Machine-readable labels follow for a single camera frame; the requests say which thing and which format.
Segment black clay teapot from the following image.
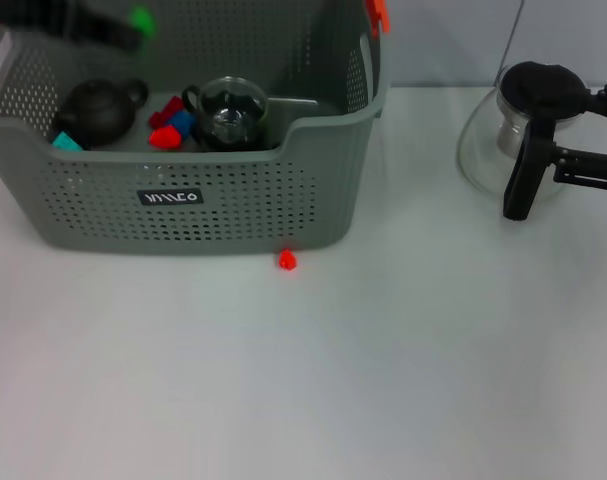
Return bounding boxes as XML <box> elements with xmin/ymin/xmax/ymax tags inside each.
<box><xmin>51</xmin><ymin>77</ymin><xmax>149</xmax><ymax>150</ymax></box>

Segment grey perforated plastic storage bin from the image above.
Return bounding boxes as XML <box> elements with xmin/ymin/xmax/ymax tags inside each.
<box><xmin>0</xmin><ymin>0</ymin><xmax>392</xmax><ymax>257</ymax></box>

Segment teal square plate block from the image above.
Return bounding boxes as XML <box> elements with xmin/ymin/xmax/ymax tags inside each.
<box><xmin>51</xmin><ymin>130</ymin><xmax>86</xmax><ymax>151</ymax></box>

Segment blue square plate block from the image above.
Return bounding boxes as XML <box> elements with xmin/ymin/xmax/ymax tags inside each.
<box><xmin>163</xmin><ymin>110</ymin><xmax>197</xmax><ymax>135</ymax></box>

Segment glass teacup black sleeve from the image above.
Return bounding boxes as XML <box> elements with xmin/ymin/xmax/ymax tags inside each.
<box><xmin>187</xmin><ymin>119</ymin><xmax>279</xmax><ymax>152</ymax></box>
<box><xmin>181</xmin><ymin>75</ymin><xmax>270</xmax><ymax>131</ymax></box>

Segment dark red arch block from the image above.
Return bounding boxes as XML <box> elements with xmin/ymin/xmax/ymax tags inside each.
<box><xmin>149</xmin><ymin>95</ymin><xmax>185</xmax><ymax>130</ymax></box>

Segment bright red curved block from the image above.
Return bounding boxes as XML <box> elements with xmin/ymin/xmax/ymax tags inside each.
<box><xmin>148</xmin><ymin>124</ymin><xmax>184</xmax><ymax>149</ymax></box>

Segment green toy brick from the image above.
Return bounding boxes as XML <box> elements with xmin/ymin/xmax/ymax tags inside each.
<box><xmin>129</xmin><ymin>5</ymin><xmax>158</xmax><ymax>39</ymax></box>

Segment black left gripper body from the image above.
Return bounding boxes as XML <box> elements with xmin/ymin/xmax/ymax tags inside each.
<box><xmin>0</xmin><ymin>0</ymin><xmax>90</xmax><ymax>40</ymax></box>

